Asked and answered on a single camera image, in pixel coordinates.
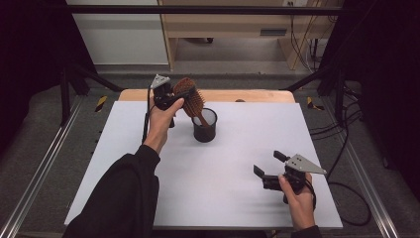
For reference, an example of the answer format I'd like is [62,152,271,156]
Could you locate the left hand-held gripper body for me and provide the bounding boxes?
[149,73,181,111]

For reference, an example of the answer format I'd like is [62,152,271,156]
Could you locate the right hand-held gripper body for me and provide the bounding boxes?
[262,153,328,205]

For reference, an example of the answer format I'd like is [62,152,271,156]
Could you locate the brown wooden hairbrush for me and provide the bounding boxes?
[172,76,211,129]

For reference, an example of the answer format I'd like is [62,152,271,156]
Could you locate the black mesh cup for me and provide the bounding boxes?
[191,107,219,144]

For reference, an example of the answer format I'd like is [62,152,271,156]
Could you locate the person's left hand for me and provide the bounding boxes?
[142,97,186,156]

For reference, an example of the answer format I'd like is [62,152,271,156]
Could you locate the person's right hand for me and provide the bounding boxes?
[277,172,317,231]

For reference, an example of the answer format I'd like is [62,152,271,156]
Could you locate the yellow black tape marker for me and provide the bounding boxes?
[306,96,326,112]
[94,95,109,114]

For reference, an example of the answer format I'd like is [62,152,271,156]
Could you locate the white cabinet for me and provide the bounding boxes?
[64,0,169,66]

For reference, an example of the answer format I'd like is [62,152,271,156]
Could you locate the light wooden desk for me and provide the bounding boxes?
[157,0,345,71]

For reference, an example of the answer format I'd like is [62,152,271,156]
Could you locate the black curtain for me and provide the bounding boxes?
[319,0,420,201]
[0,0,97,157]

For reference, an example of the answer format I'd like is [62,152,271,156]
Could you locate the left hand-held gripper cable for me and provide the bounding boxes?
[141,86,157,145]

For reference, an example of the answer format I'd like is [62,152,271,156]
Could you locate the hand-held gripper cable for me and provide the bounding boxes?
[326,180,372,228]
[141,86,157,145]

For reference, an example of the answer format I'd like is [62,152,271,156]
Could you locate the black floor cables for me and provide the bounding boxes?
[308,82,365,181]

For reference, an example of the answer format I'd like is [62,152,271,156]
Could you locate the aluminium rail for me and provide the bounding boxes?
[320,98,401,238]
[0,95,85,238]

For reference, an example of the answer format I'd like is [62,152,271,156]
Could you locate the right hand-held gripper cable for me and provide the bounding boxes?
[326,180,372,228]

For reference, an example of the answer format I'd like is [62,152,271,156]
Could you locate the black frame stand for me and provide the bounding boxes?
[279,62,349,124]
[58,62,125,127]

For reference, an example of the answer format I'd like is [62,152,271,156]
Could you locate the black horizontal frame bar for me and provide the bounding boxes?
[65,4,345,16]

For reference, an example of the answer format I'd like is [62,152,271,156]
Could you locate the hanging wall cables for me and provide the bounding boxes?
[288,2,333,73]

